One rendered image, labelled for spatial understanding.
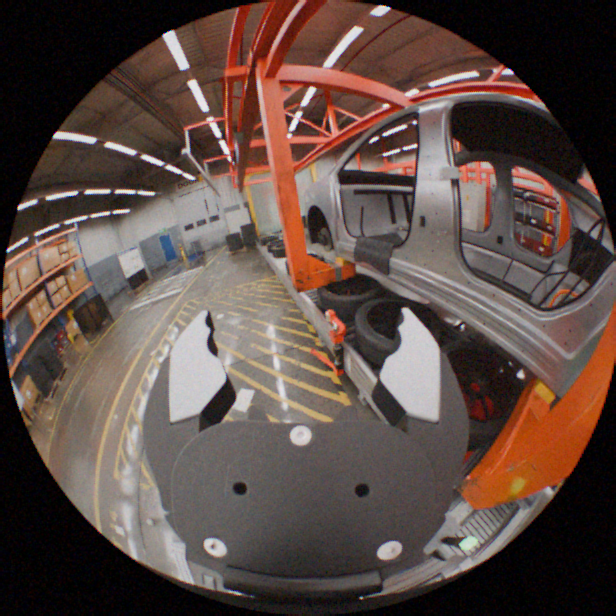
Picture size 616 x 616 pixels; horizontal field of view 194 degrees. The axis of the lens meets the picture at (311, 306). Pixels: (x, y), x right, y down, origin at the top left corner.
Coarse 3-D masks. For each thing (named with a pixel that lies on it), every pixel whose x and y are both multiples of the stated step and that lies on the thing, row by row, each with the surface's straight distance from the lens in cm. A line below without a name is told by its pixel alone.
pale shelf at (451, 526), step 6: (450, 516) 97; (450, 522) 98; (456, 522) 99; (444, 528) 97; (450, 528) 98; (456, 528) 100; (438, 534) 96; (444, 534) 98; (450, 534) 99; (432, 540) 96; (438, 540) 97; (426, 546) 96; (432, 546) 97; (438, 546) 98; (426, 552) 97
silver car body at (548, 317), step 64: (384, 128) 165; (448, 128) 115; (512, 128) 187; (320, 192) 207; (384, 192) 193; (448, 192) 102; (512, 192) 271; (576, 192) 260; (448, 256) 104; (512, 256) 178; (576, 256) 116; (512, 320) 96; (576, 320) 97
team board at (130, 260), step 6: (132, 246) 885; (120, 252) 818; (126, 252) 844; (132, 252) 873; (138, 252) 905; (120, 258) 808; (126, 258) 834; (132, 258) 862; (138, 258) 892; (120, 264) 798; (126, 264) 823; (132, 264) 851; (138, 264) 880; (126, 270) 814; (132, 270) 840; (138, 270) 869; (126, 276) 804; (132, 300) 819
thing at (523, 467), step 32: (608, 320) 57; (608, 352) 50; (576, 384) 60; (608, 384) 45; (544, 416) 69; (576, 416) 49; (512, 448) 74; (544, 448) 54; (576, 448) 55; (480, 480) 75; (512, 480) 67; (544, 480) 64
